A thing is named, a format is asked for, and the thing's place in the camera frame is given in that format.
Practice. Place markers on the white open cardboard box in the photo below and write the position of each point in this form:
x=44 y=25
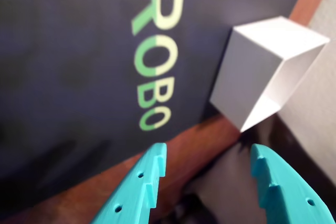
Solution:
x=246 y=77

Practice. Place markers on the black WOWROBO printed mat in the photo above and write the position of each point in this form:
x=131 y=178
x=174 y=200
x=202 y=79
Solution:
x=65 y=64

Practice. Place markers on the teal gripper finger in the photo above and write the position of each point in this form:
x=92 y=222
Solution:
x=131 y=195
x=294 y=195

